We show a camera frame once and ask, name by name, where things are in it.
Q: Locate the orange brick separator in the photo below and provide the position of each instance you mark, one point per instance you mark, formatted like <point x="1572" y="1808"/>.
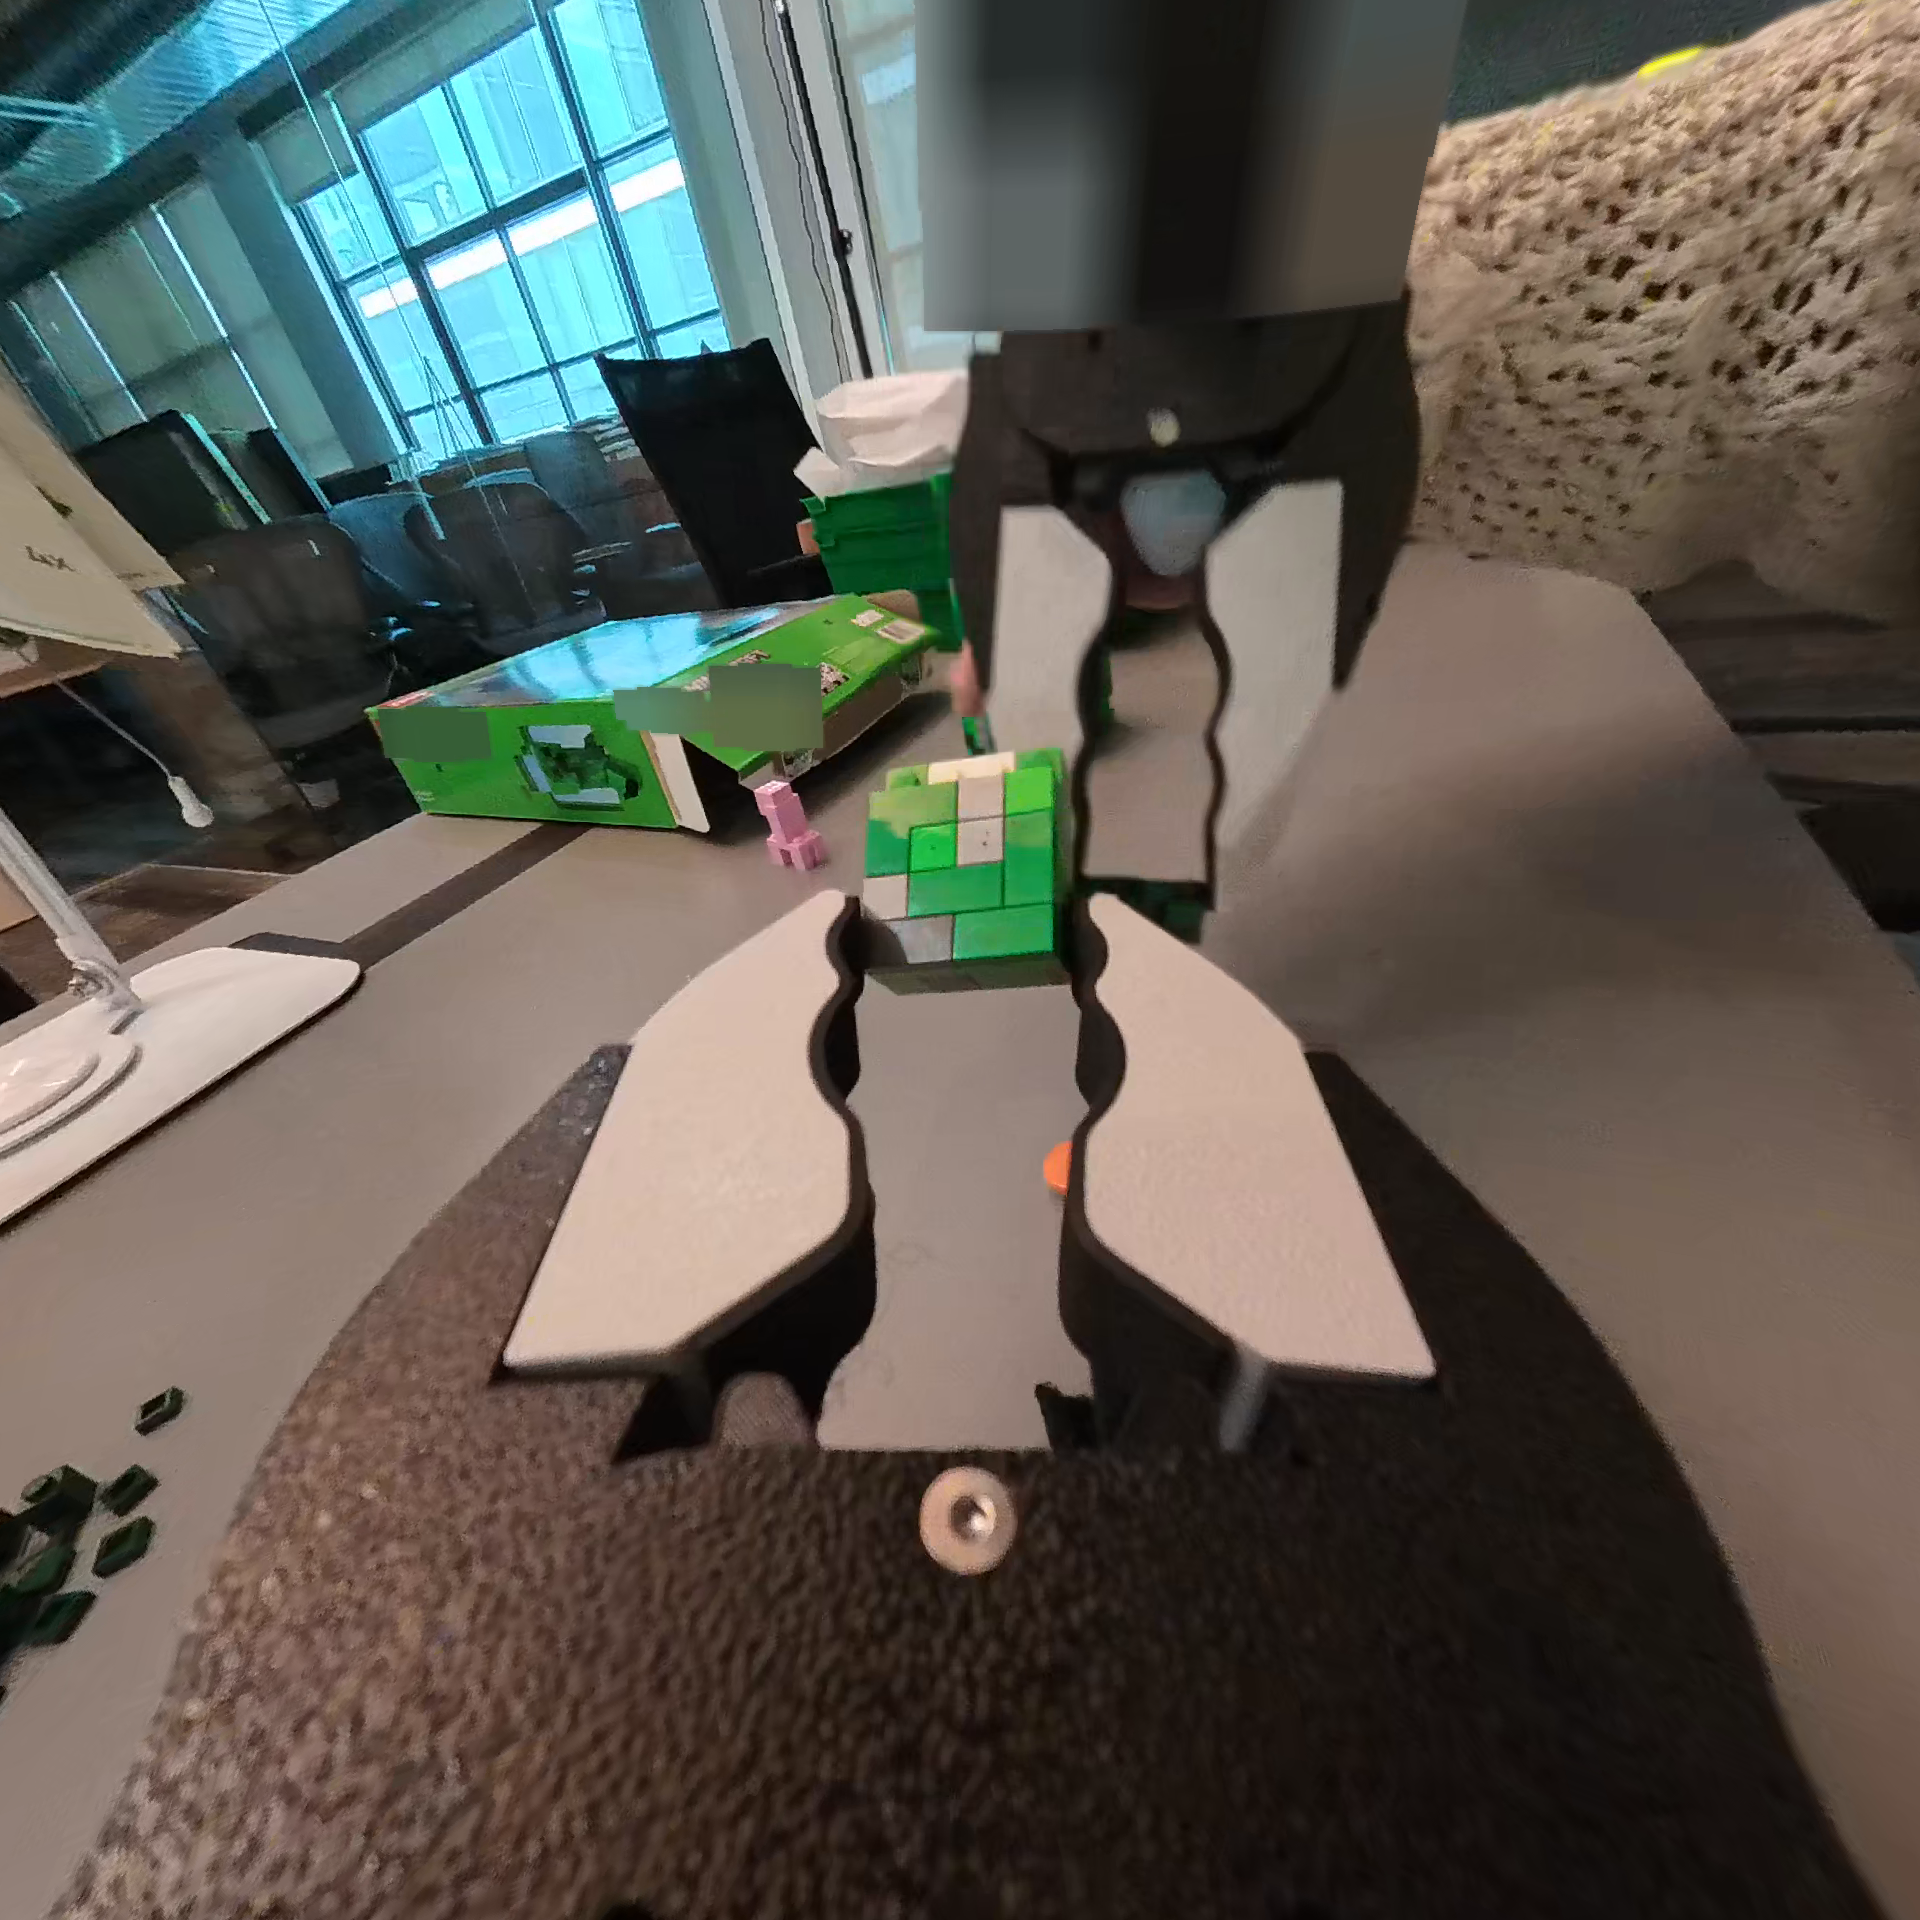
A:
<point x="1059" y="1170"/>

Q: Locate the grey mesh office chair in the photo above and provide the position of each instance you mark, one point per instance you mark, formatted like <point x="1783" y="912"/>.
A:
<point x="284" y="615"/>

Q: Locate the person's right hand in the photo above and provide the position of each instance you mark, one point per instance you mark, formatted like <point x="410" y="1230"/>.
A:
<point x="972" y="681"/>

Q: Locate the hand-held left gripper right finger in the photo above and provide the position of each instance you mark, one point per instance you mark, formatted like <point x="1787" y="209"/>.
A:
<point x="1231" y="1200"/>

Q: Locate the green white lego assembly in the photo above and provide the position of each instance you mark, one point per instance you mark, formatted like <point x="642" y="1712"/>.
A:
<point x="974" y="886"/>

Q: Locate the pile of dark green bricks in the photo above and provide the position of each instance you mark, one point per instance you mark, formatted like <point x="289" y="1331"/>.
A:
<point x="60" y="1529"/>

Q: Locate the open instruction booklet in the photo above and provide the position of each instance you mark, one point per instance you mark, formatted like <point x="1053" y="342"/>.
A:
<point x="76" y="555"/>

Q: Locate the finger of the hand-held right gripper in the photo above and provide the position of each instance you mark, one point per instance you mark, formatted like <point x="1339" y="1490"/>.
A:
<point x="1043" y="630"/>
<point x="1284" y="630"/>

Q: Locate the black mesh office chair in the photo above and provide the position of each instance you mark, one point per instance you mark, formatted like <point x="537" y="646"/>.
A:
<point x="705" y="464"/>

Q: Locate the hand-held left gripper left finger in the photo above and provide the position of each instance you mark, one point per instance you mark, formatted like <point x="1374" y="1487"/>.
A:
<point x="705" y="1200"/>

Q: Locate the pink lego pig figure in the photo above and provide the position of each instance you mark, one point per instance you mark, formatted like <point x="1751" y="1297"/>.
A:
<point x="793" y="825"/>

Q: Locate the green lego box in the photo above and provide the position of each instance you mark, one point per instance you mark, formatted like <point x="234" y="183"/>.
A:
<point x="525" y="721"/>

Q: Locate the white book stand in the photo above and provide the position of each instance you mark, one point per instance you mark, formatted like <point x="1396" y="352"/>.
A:
<point x="195" y="1021"/>

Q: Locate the green plastic bin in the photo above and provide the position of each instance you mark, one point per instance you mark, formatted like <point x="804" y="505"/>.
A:
<point x="886" y="555"/>

